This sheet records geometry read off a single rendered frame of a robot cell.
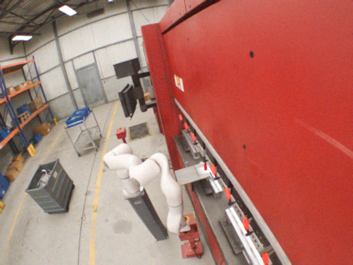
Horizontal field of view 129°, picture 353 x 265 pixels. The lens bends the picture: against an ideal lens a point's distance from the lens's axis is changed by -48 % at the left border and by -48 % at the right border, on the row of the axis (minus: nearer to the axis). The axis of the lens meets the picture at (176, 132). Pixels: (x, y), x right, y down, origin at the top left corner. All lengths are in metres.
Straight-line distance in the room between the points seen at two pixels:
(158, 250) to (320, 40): 2.20
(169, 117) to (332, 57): 1.87
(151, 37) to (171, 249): 2.44
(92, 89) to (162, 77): 6.90
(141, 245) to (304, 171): 2.07
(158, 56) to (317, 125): 1.67
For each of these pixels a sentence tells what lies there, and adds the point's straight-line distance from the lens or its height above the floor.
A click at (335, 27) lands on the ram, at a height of 2.03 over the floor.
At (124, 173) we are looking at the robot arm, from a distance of 1.21.
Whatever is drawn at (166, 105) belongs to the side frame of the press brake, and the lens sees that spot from 1.92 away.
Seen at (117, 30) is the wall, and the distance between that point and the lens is 8.24.
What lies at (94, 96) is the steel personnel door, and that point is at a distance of 8.58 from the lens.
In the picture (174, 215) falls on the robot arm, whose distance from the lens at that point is 0.98.
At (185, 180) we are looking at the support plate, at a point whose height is 1.00.
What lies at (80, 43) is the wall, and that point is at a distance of 8.62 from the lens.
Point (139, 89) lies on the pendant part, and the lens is 2.40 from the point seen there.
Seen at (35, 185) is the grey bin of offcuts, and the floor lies 0.58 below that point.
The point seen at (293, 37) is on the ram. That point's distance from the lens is 0.36.
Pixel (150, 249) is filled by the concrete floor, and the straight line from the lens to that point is 2.18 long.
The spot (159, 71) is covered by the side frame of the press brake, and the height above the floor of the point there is 1.74.
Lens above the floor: 1.99
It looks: 30 degrees down
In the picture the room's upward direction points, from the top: 11 degrees counter-clockwise
